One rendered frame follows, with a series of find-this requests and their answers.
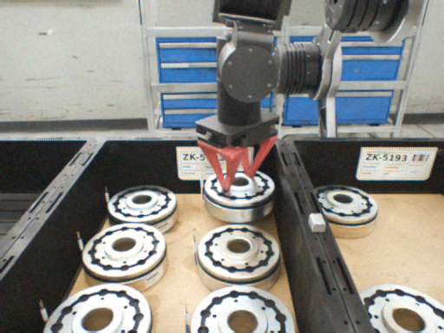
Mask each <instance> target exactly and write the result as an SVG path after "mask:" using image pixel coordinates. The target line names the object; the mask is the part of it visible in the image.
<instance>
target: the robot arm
mask: <svg viewBox="0 0 444 333"><path fill-rule="evenodd" d="M291 2H292V0H213V4H212V12H211V15H212V17H211V20H212V23H220V24H224V25H225V26H226V27H227V28H232V31H223V35H220V36H217V47H216V63H217V114H216V115H213V116H210V117H208V118H205V119H203V120H201V121H195V132H196V133H198V145H199V147H200V148H201V151H202V152H203V154H204V155H205V156H206V158H207V159H208V160H209V163H210V164H211V166H212V168H213V169H214V172H215V173H216V177H217V179H218V181H219V184H220V185H221V187H222V188H223V189H224V190H226V191H230V188H231V186H232V183H233V181H234V178H235V176H236V174H237V171H238V165H239V163H240V161H241V162H242V166H243V169H244V172H245V174H246V175H249V176H252V177H254V176H255V174H256V172H257V170H258V168H259V166H260V164H261V163H262V162H263V160H264V158H265V157H266V155H267V154H268V153H269V151H270V150H271V148H272V147H273V144H274V143H275V141H277V139H278V130H277V129H276V128H273V127H271V126H272V125H273V124H276V125H279V117H280V115H279V114H273V113H272V112H268V111H265V110H263V109H261V100H263V99H264V98H265V97H266V96H267V95H268V94H270V93H271V91H272V90H273V89H274V88H275V86H276V84H277V81H278V63H277V62H276V60H275V58H274V56H273V55H272V54H271V50H272V46H273V41H274V34H273V33H272V31H273V30H275V31H281V29H282V25H283V18H284V16H290V9H291ZM219 13H224V14H230V15H236V16H228V15H222V14H219ZM237 16H246V17H251V18H243V17H237ZM255 18H263V19H269V20H270V21H265V20H260V19H255ZM233 141H234V145H236V146H238V148H236V147H233V146H230V145H231V144H232V142H233ZM257 143H258V144H259V145H260V148H259V150H258V154H257V155H256V157H255V160H254V161H253V162H252V164H251V167H250V161H249V147H251V146H253V145H255V144H257ZM217 154H220V155H222V158H223V160H225V162H226V176H225V178H224V175H223V170H222V168H221V165H220V163H219V159H218V155H217Z"/></svg>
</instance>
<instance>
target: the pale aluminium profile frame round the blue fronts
mask: <svg viewBox="0 0 444 333"><path fill-rule="evenodd" d="M431 1H432V0H424V3H423V5H422V10H421V13H420V15H419V17H418V18H417V20H416V25H415V27H417V28H418V30H417V34H416V36H413V38H412V42H411V45H410V46H411V49H410V50H403V54H402V55H403V56H408V61H407V64H406V68H405V74H404V77H403V80H402V81H354V82H340V83H339V87H338V89H340V90H377V89H400V96H399V100H398V103H397V106H391V107H390V110H389V111H395V118H394V120H393V121H392V120H391V119H389V118H388V123H383V124H373V123H370V124H369V125H367V124H366V123H351V125H339V126H337V132H338V133H352V134H356V133H361V132H365V133H366V134H367V135H368V136H369V137H381V136H380V135H379V134H378V133H377V132H389V134H390V136H389V137H398V136H399V133H400V130H401V126H402V118H403V115H404V112H405V108H406V105H407V98H408V93H409V90H410V87H411V84H412V78H413V73H414V71H415V65H416V62H417V56H418V53H419V49H420V46H421V41H422V38H423V31H424V29H425V25H426V22H427V19H428V13H429V7H430V4H431ZM135 2H136V9H137V16H138V31H139V38H140V52H141V60H142V74H143V82H144V89H145V96H146V104H147V125H148V133H149V137H167V136H194V135H198V133H196V132H195V128H180V127H172V128H166V127H165V128H163V127H162V119H161V110H160V93H185V92H217V83H216V82H195V83H159V74H158V64H157V55H156V37H154V38H153V42H154V51H155V52H148V44H147V37H146V31H145V28H146V20H145V4H144V0H135ZM157 15H158V8H157V0H151V16H152V25H153V27H158V17H157ZM289 23H290V17H289V16H284V18H283V25H282V35H281V36H280V39H279V44H284V43H287V42H288V32H289ZM421 27H422V31H421ZM284 28H286V29H285V36H284ZM141 29H143V35H144V36H143V37H142V33H141ZM420 32H421V35H420ZM153 57H155V68H156V77H157V83H151V76H150V68H149V58H153ZM153 93H158V95H159V104H158V107H157V108H156V109H153ZM283 104H285V99H284V95H280V94H276V99H273V101H272V105H275V107H274V108H272V113H275V114H279V115H280V117H279V125H276V124H273V125H272V126H271V127H273V128H276V129H277V130H278V136H277V137H278V138H279V139H280V140H281V138H282V137H283V136H284V135H285V134H318V126H304V127H301V125H292V127H281V123H283V122H284V117H282V113H284V108H283ZM159 124H160V127H159ZM158 127H159V129H158Z"/></svg>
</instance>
